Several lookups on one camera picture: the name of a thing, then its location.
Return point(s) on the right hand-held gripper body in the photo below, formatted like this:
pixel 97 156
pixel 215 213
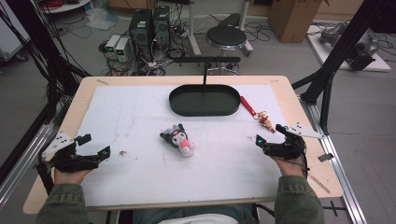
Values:
pixel 286 149

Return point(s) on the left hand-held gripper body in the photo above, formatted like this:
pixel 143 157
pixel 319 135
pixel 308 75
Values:
pixel 71 161

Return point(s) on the black stand with oval tray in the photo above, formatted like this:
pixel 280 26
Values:
pixel 202 102

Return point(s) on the person's left hand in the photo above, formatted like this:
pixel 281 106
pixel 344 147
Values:
pixel 70 177

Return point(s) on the person's right hand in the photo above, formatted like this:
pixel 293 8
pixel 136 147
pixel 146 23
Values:
pixel 291 168

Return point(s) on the black tape piece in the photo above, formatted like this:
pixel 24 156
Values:
pixel 325 157

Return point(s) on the white table mat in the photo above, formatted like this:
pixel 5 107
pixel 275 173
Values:
pixel 140 174

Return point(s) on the white power supply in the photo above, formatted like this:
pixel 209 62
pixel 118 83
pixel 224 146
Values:
pixel 112 46
pixel 122 49

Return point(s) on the person's white garment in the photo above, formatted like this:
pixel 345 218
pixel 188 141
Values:
pixel 194 219

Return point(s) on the black round stool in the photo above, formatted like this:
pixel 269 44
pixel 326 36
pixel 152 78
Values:
pixel 226 36

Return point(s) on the cardboard box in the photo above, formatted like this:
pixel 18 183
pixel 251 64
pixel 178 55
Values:
pixel 292 18

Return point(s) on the white floor board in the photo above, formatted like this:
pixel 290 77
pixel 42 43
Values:
pixel 381 63

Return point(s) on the clear plastic bag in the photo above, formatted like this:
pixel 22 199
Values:
pixel 101 19

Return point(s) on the black computer tower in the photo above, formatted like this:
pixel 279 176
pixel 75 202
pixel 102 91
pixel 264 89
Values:
pixel 162 26
pixel 140 31

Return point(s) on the white desk legs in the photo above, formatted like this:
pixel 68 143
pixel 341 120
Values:
pixel 193 34

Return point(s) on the white round table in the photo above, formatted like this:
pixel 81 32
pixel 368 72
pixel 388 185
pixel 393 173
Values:
pixel 67 6

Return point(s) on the aluminium rail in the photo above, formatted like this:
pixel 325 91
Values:
pixel 342 186
pixel 21 158

